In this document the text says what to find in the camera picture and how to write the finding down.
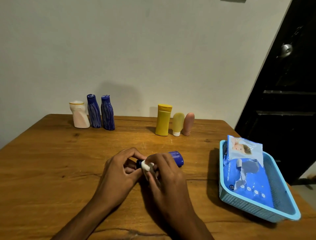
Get person's left hand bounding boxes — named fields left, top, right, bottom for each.
left=95, top=148, right=147, bottom=207

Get person's right hand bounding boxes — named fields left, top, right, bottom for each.
left=142, top=152, right=196, bottom=212

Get white wipe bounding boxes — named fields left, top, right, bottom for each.
left=141, top=160, right=155, bottom=172

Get small blue bottle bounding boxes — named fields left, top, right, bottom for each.
left=136, top=151, right=184, bottom=171

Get person's right forearm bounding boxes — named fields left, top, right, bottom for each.
left=158, top=208, right=215, bottom=240

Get person's left forearm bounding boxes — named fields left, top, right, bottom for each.
left=51, top=196, right=117, bottom=240

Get yellow flip-cap bottle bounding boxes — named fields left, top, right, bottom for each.
left=155, top=104, right=173, bottom=136

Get pale yellow squeeze tube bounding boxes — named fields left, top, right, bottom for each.
left=172, top=113, right=185, bottom=137

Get pink squeeze tube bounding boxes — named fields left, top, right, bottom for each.
left=182, top=112, right=195, bottom=136

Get blue striped bottle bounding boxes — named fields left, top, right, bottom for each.
left=87, top=94, right=102, bottom=128
left=101, top=95, right=115, bottom=131

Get white pink curved bottle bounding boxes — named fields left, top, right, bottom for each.
left=69, top=101, right=91, bottom=129

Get blue wet wipes packet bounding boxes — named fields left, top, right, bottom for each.
left=223, top=135, right=275, bottom=209

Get light blue plastic basket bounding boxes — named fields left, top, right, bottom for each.
left=219, top=140, right=302, bottom=223

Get black door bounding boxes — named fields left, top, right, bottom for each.
left=234, top=0, right=316, bottom=186

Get silver door knob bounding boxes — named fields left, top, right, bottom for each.
left=279, top=43, right=294, bottom=59

